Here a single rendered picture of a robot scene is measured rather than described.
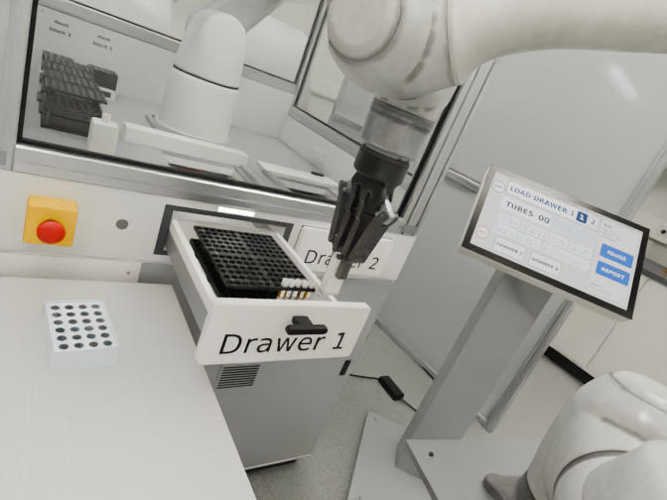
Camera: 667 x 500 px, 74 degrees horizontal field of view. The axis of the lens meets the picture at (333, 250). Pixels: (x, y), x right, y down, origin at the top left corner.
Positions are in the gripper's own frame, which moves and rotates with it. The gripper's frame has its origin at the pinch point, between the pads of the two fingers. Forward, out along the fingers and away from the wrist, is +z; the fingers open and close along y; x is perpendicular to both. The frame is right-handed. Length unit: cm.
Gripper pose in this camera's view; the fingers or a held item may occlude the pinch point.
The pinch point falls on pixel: (335, 274)
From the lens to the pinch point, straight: 69.3
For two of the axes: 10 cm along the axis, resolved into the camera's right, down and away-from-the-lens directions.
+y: -4.8, -4.8, 7.3
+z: -3.5, 8.7, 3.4
